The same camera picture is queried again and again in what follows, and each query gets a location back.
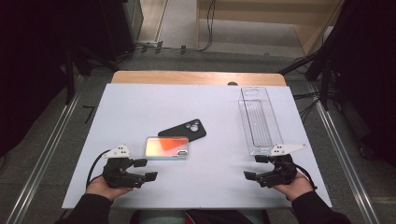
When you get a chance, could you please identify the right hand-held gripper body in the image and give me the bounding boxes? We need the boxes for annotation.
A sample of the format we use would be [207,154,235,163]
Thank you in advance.
[257,143,306,189]

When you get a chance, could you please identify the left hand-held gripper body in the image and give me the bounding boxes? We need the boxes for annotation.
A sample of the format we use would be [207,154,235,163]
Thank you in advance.
[102,145,148,189]

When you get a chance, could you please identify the iridescent phone case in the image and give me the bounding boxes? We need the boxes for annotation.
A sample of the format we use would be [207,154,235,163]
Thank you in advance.
[144,135,191,161]

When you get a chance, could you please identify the clear plastic tray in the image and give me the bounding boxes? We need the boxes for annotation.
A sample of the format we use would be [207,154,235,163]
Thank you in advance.
[237,86,284,157]

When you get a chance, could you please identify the black phone case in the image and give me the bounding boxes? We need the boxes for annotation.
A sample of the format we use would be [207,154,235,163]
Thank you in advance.
[157,119,207,143]

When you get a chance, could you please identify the person's right hand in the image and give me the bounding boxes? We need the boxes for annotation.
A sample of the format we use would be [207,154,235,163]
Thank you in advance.
[272,172,314,202]

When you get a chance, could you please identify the person's left hand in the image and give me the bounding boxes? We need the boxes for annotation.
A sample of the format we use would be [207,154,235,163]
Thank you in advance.
[86,175,134,202]

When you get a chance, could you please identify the white board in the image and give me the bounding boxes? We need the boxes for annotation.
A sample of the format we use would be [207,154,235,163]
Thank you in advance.
[61,82,332,210]

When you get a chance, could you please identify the black metal stand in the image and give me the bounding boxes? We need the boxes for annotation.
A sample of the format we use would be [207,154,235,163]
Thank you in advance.
[64,46,120,105]
[278,46,332,110]

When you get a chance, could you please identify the black curtain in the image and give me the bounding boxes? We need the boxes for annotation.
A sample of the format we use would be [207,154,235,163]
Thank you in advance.
[0,0,125,158]
[323,0,396,169]

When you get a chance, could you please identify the light wooden shelf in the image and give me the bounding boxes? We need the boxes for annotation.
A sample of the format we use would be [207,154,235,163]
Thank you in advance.
[195,0,344,57]

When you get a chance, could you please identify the dark cabinet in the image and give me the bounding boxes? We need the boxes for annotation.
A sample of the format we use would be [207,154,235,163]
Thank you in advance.
[101,0,144,61]

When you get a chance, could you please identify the right hand-held gripper cable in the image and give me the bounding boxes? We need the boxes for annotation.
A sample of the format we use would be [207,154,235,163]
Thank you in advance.
[295,163,318,190]

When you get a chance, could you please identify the hand-held gripper cable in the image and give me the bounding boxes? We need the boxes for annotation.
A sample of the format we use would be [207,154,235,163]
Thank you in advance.
[86,149,111,189]
[295,163,318,190]

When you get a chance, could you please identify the left hand-held gripper cable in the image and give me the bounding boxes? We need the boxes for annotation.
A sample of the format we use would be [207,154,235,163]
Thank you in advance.
[86,149,111,189]

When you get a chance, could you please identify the aluminium floor rail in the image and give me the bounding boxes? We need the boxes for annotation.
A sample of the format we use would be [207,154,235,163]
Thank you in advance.
[6,76,83,224]
[311,83,381,224]

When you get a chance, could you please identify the black floor cables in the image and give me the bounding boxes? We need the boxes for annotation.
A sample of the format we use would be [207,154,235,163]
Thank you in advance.
[292,91,322,123]

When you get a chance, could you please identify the black hanging cable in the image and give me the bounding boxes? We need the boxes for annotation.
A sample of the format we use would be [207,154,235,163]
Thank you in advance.
[199,0,218,52]

